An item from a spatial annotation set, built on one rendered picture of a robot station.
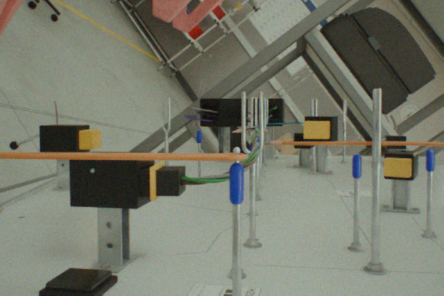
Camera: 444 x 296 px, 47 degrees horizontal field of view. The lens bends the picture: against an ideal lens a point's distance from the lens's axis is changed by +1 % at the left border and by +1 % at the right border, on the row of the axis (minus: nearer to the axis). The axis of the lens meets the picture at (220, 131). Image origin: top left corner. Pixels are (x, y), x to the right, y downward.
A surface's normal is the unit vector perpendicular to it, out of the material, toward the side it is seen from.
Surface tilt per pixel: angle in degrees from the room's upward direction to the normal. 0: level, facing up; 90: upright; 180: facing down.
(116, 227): 92
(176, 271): 54
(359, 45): 90
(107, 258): 92
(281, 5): 90
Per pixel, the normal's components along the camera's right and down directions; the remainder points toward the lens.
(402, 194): -0.46, 0.05
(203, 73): -0.24, -0.07
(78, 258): 0.00, -1.00
